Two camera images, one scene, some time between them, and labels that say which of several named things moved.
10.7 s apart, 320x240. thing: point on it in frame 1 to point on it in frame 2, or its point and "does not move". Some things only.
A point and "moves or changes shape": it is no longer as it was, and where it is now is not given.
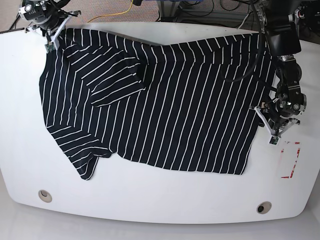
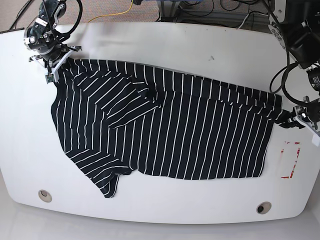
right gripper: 277,126 to 310,115
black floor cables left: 13,27 does not move
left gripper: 52,29 to 51,50
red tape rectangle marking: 298,152 does not move
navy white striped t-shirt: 192,104 moves or changes shape
